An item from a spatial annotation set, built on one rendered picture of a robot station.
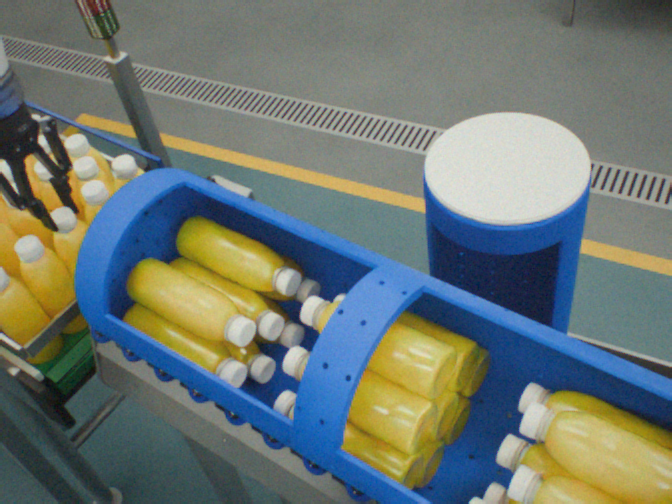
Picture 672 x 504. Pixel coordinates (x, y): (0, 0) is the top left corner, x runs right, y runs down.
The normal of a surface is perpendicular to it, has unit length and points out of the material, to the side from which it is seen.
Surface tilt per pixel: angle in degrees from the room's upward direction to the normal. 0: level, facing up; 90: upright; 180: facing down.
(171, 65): 0
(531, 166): 0
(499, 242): 90
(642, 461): 12
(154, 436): 0
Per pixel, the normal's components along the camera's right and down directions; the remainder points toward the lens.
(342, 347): -0.40, -0.32
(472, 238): -0.49, 0.69
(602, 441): -0.18, -0.60
